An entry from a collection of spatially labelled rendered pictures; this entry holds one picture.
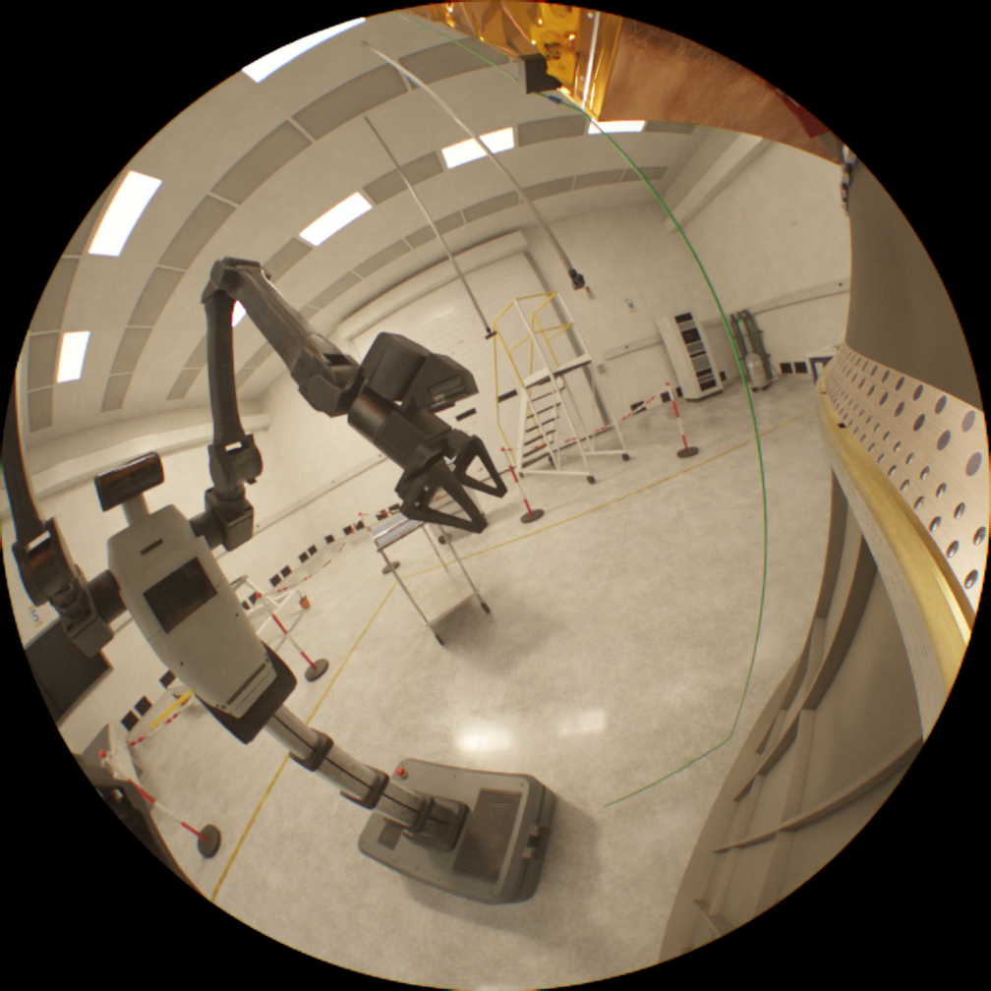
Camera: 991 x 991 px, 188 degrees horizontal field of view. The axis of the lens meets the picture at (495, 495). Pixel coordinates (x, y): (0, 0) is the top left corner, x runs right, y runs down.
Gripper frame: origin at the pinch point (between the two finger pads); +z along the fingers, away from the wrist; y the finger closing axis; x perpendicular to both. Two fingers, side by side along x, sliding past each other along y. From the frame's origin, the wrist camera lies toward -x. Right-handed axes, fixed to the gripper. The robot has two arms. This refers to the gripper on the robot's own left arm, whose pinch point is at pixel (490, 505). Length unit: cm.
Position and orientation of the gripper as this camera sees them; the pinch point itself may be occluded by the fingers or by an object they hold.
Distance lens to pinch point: 34.1
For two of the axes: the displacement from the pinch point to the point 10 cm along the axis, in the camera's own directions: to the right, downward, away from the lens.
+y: 2.4, -3.6, 9.0
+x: -5.6, 7.1, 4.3
